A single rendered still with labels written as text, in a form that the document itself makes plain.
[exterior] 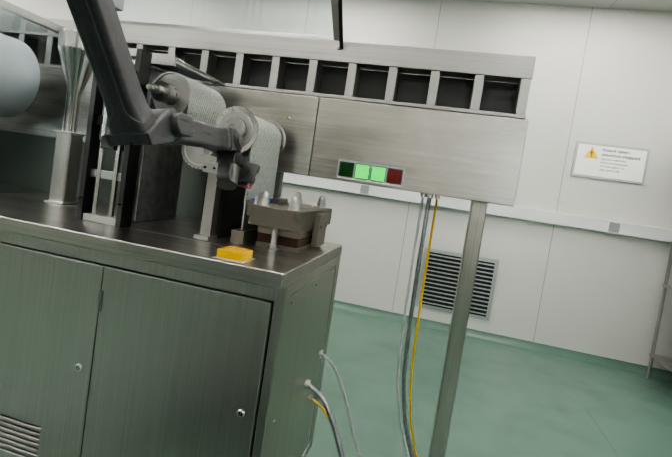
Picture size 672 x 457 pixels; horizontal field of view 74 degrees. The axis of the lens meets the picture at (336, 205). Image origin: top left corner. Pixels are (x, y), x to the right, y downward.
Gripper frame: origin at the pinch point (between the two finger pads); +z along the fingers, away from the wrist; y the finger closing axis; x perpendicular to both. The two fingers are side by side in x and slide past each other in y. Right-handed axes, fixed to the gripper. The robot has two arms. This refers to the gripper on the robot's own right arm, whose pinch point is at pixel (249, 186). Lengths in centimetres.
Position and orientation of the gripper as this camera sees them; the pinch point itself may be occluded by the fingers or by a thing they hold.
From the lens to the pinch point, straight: 145.6
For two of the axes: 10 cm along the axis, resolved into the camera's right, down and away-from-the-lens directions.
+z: 1.3, 4.7, 8.7
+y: 9.6, 1.5, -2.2
